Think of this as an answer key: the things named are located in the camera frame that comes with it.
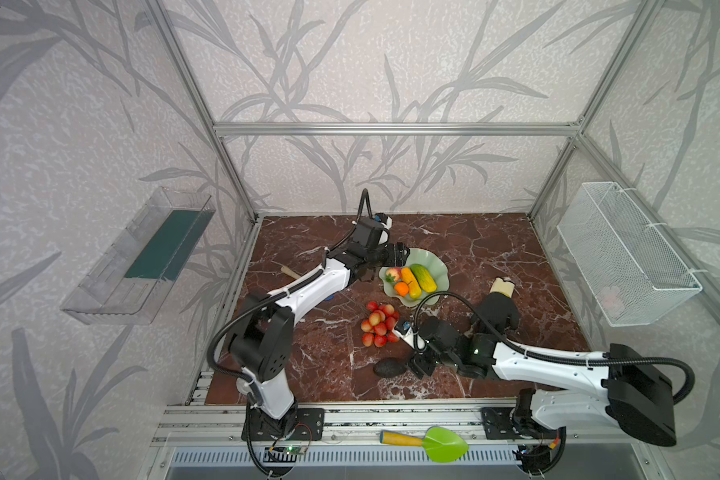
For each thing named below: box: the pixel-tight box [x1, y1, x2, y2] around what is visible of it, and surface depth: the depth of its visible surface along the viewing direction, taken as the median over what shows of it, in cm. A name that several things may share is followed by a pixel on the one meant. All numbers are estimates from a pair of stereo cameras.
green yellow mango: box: [410, 264, 438, 293], surface depth 98 cm
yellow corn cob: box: [401, 267, 422, 299], surface depth 98 cm
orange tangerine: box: [394, 281, 410, 297], surface depth 97 cm
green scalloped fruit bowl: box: [378, 248, 450, 308], surface depth 98 cm
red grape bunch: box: [361, 301, 401, 348], surface depth 87 cm
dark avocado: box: [373, 358, 407, 378], surface depth 80 cm
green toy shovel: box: [379, 426, 469, 463], surface depth 72 cm
